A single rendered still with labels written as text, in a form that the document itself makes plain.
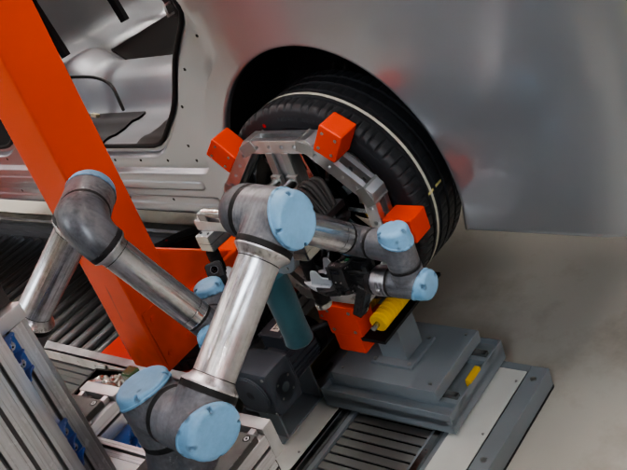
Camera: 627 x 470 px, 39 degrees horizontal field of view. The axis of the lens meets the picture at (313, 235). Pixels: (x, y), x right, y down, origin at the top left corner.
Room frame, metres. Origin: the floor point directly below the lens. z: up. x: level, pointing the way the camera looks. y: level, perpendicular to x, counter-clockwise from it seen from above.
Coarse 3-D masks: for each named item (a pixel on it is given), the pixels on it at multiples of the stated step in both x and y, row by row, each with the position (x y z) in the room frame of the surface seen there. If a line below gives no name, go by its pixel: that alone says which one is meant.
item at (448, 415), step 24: (480, 360) 2.25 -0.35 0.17; (336, 384) 2.43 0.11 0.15; (456, 384) 2.20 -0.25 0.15; (480, 384) 2.18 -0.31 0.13; (360, 408) 2.31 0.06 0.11; (384, 408) 2.23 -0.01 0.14; (408, 408) 2.16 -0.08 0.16; (432, 408) 2.14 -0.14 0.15; (456, 408) 2.08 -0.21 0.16; (456, 432) 2.06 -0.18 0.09
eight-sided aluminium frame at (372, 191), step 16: (256, 144) 2.27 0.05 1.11; (272, 144) 2.22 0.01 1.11; (288, 144) 2.18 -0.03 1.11; (304, 144) 2.14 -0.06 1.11; (240, 160) 2.33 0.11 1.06; (256, 160) 2.37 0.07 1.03; (320, 160) 2.12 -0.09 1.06; (352, 160) 2.11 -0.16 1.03; (240, 176) 2.35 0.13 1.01; (336, 176) 2.10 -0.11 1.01; (352, 176) 2.07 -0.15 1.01; (368, 176) 2.08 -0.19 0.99; (368, 192) 2.04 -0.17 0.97; (384, 192) 2.06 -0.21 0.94; (368, 208) 2.05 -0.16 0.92; (384, 208) 2.07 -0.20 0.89; (304, 288) 2.29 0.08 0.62
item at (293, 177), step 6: (282, 156) 2.20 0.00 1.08; (288, 156) 2.19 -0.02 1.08; (288, 162) 2.19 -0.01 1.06; (288, 168) 2.20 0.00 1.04; (294, 168) 2.19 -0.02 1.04; (288, 174) 2.21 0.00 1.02; (294, 174) 2.19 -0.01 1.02; (288, 180) 2.19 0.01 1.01; (294, 180) 2.18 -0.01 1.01; (300, 180) 2.19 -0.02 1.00; (288, 186) 2.16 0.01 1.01; (294, 186) 2.18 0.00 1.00
